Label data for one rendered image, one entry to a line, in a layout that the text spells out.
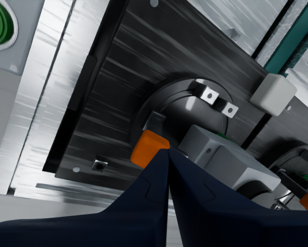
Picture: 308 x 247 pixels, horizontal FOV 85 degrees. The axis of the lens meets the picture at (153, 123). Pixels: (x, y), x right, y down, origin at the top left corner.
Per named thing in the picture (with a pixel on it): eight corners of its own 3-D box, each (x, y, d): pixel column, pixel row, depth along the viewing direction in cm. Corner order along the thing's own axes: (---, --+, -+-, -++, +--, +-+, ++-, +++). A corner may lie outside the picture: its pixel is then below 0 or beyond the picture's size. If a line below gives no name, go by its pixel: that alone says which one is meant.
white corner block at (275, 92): (238, 97, 25) (260, 106, 22) (257, 69, 24) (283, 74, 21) (255, 109, 27) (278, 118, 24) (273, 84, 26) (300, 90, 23)
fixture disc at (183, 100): (109, 156, 21) (110, 166, 19) (164, 50, 18) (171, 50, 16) (191, 178, 27) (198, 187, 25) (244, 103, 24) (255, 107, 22)
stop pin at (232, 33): (208, 38, 23) (228, 37, 19) (213, 30, 23) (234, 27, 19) (215, 44, 23) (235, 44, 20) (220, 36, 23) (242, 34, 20)
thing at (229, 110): (212, 108, 20) (220, 112, 19) (220, 97, 20) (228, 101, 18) (223, 114, 21) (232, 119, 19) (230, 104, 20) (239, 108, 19)
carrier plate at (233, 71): (57, 167, 22) (53, 179, 20) (140, -29, 16) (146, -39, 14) (192, 196, 32) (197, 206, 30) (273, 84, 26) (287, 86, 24)
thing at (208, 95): (192, 94, 18) (199, 98, 17) (199, 82, 18) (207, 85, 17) (204, 101, 19) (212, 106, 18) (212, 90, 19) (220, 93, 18)
